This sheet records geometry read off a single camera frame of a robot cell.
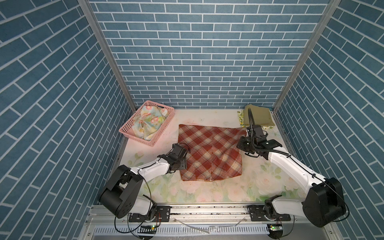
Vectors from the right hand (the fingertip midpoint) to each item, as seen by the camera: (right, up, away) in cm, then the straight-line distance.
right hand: (237, 142), depth 86 cm
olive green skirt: (+25, +17, +27) cm, 41 cm away
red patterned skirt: (-12, -8, +10) cm, 17 cm away
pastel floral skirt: (-58, +15, +25) cm, 65 cm away
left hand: (-33, -14, +5) cm, 36 cm away
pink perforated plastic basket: (-46, +11, +20) cm, 52 cm away
